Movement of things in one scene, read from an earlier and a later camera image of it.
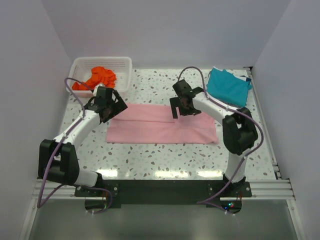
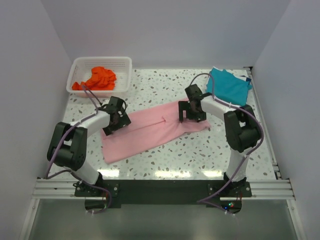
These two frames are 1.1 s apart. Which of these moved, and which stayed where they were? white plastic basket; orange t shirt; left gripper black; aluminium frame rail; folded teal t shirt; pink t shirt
Moved: left gripper black; pink t shirt
Stayed: folded teal t shirt; white plastic basket; aluminium frame rail; orange t shirt
